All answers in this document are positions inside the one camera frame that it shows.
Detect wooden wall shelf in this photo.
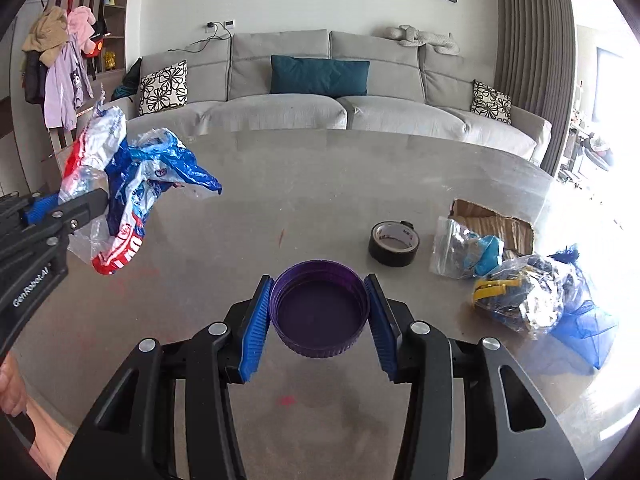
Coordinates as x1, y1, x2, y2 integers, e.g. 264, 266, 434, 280
97, 0, 132, 73

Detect grey pleated curtain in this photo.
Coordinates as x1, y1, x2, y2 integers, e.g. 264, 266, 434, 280
495, 0, 573, 176

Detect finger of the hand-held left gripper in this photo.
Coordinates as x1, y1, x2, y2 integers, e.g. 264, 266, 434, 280
0, 186, 110, 281
0, 192, 63, 226

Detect black tape roll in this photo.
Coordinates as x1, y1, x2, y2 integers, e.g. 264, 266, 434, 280
369, 220, 421, 267

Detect person's left forearm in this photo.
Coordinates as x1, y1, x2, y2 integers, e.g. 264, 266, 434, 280
22, 395, 76, 466

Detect clear zip bag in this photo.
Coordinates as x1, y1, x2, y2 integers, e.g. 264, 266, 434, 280
430, 216, 505, 280

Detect stool with round cushion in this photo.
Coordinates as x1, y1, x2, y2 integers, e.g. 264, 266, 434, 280
570, 130, 615, 188

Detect blue mesh bag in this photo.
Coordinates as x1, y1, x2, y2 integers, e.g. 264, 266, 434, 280
550, 245, 620, 371

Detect person's left hand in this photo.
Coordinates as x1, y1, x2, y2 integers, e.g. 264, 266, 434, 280
0, 352, 28, 417

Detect black hanging garment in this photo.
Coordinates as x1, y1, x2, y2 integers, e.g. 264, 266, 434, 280
22, 50, 48, 106

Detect teal cushion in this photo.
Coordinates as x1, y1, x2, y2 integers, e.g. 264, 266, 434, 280
270, 55, 371, 97

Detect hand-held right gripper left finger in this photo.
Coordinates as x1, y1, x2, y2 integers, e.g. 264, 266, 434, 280
57, 274, 275, 480

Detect clear bag with yellow items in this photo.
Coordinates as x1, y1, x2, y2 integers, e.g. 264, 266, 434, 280
472, 254, 581, 336

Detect black white patterned cushion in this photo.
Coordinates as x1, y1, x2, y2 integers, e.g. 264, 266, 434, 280
470, 79, 513, 126
137, 60, 188, 117

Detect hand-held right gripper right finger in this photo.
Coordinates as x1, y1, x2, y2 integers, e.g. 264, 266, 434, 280
363, 274, 586, 480

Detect red blue plastic bag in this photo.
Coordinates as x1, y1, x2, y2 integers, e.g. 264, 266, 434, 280
57, 100, 223, 277

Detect torn brown cardboard piece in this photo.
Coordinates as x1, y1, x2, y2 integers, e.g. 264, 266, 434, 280
450, 199, 536, 256

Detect grey plush toy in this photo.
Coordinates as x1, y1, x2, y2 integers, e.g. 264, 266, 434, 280
385, 24, 461, 56

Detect black charger cable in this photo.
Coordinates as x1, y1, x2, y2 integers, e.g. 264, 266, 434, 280
167, 27, 233, 53

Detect grey fabric sofa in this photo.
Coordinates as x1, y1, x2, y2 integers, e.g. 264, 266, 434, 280
92, 29, 553, 168

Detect brown hanging garment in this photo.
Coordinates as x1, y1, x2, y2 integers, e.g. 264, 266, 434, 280
21, 7, 68, 66

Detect purple plastic lid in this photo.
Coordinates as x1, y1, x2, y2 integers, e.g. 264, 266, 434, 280
269, 258, 372, 359

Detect purple hanging garment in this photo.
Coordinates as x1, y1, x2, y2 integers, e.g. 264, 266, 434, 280
44, 35, 93, 131

